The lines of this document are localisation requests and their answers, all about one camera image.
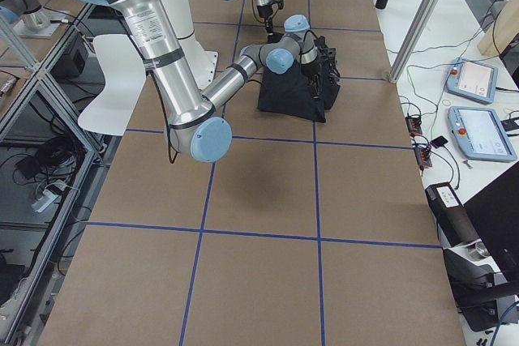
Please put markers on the lower teach pendant tablet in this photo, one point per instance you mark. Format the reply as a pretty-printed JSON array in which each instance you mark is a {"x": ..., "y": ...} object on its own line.
[{"x": 480, "y": 135}]

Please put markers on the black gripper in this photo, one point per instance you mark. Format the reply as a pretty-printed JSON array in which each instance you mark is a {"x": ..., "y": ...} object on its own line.
[
  {"x": 264, "y": 12},
  {"x": 311, "y": 71}
]

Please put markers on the orange circuit board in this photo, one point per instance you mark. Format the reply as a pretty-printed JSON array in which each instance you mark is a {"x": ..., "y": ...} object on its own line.
[{"x": 421, "y": 145}]

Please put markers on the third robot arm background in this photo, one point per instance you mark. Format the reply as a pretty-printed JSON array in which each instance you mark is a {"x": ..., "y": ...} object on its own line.
[{"x": 29, "y": 18}]

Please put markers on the teach pendant tablet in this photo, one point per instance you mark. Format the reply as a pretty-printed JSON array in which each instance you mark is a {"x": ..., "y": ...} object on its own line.
[
  {"x": 472, "y": 80},
  {"x": 480, "y": 135}
]

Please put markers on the aluminium frame post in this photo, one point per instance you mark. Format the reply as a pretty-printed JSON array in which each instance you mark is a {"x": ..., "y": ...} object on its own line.
[{"x": 417, "y": 26}]

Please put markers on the black monitor stand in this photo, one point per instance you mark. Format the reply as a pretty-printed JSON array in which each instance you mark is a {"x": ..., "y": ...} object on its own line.
[{"x": 482, "y": 295}]

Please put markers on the black box with label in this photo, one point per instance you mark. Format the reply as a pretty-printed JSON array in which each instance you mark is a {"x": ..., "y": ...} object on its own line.
[{"x": 450, "y": 214}]

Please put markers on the white power strip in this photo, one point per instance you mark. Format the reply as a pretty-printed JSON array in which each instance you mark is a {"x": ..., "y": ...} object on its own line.
[{"x": 49, "y": 194}]

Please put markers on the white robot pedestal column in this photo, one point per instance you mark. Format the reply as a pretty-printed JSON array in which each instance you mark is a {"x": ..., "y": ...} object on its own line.
[{"x": 201, "y": 62}]

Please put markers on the upper teach pendant tablet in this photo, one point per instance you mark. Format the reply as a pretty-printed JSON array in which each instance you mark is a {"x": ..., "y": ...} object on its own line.
[{"x": 472, "y": 80}]

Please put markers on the black graphic t-shirt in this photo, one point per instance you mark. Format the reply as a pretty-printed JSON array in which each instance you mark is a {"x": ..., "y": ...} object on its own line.
[{"x": 288, "y": 94}]

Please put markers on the white plastic chair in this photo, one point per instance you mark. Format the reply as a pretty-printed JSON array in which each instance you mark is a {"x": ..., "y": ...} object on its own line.
[{"x": 123, "y": 69}]

